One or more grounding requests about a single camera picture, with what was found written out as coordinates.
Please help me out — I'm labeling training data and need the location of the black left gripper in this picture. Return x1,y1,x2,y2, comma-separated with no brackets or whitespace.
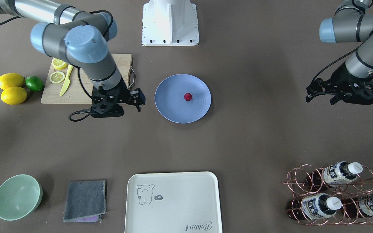
305,64,373,105

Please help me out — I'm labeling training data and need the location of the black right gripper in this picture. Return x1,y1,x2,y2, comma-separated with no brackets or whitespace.
91,81,146,118

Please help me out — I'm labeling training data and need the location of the red strawberry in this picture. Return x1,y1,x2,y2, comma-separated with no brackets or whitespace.
184,93,193,101

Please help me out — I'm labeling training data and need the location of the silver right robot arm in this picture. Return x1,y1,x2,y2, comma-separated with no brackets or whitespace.
0,0,146,118

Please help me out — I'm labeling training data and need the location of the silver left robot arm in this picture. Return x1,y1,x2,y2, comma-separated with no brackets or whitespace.
305,0,373,105

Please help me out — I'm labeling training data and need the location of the blue plate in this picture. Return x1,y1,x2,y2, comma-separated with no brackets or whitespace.
154,74,211,124

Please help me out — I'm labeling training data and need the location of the wooden cutting board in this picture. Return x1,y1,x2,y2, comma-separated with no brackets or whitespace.
40,54,134,104

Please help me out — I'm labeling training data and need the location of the yellow plastic knife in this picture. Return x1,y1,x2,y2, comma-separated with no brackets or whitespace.
59,65,74,96

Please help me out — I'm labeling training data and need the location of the lemon slice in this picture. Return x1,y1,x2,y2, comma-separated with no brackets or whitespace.
51,58,68,70
49,71,65,84

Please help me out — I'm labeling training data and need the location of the green lime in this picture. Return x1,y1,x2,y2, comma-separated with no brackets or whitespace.
25,76,44,92

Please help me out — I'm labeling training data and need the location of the dark drink bottle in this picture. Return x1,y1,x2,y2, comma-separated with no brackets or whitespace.
342,194,373,219
286,193,342,221
305,161,364,192

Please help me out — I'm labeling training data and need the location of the yellow lemon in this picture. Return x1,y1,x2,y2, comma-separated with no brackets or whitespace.
1,86,27,105
0,73,25,90

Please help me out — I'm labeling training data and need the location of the grey folded cloth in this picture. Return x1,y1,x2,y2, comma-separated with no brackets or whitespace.
63,180,107,223

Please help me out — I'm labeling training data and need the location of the cream tray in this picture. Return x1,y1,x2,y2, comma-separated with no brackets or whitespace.
125,171,223,233

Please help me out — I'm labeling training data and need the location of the green bowl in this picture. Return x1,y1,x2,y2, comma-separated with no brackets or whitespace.
0,174,43,221

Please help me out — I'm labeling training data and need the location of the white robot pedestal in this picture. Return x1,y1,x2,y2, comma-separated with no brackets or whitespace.
141,0,200,46

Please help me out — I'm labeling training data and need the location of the copper wire bottle rack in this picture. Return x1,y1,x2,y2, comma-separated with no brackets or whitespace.
283,164,373,226

